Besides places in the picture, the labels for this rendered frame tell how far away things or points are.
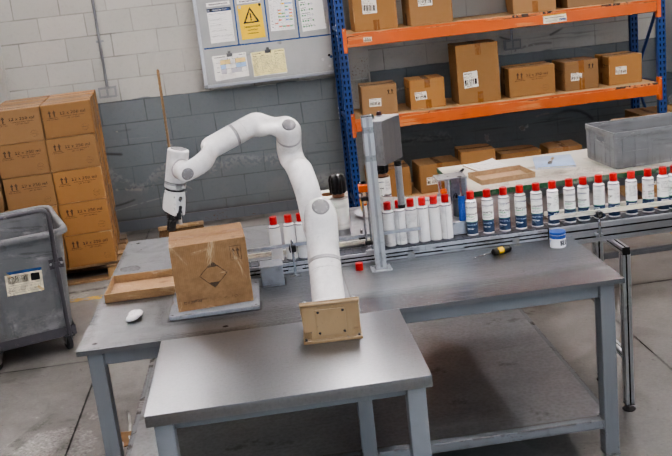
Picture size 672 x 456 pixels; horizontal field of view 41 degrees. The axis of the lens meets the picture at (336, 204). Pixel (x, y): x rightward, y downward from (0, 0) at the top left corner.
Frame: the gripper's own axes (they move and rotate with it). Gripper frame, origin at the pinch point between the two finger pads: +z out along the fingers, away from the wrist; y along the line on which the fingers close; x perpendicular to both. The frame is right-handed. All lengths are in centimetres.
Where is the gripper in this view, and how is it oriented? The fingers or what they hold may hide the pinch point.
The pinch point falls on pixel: (171, 225)
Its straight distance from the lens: 363.3
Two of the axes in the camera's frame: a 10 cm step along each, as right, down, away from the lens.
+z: -1.3, 9.5, 2.7
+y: -6.6, -2.9, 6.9
